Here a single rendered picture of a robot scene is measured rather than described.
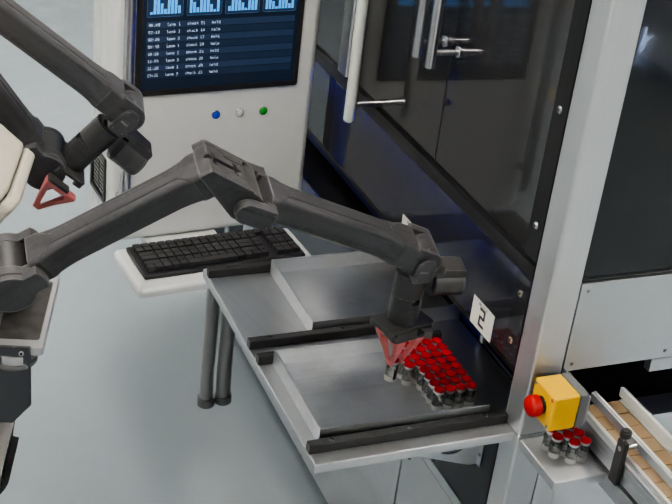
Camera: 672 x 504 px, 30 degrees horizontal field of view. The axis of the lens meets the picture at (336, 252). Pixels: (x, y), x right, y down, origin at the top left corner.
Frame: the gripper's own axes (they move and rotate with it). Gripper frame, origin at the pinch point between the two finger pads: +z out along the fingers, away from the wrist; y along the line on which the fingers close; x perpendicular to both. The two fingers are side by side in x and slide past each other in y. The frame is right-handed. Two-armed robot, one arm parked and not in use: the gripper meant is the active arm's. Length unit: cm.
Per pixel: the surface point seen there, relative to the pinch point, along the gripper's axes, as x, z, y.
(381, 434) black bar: -8.6, 8.5, -8.1
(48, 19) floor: 445, 110, 143
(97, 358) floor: 151, 103, 21
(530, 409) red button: -24.8, -2.1, 10.8
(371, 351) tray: 15.4, 10.4, 8.6
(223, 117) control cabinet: 86, -9, 15
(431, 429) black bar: -11.3, 8.8, 1.6
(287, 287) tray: 40.9, 9.1, 5.2
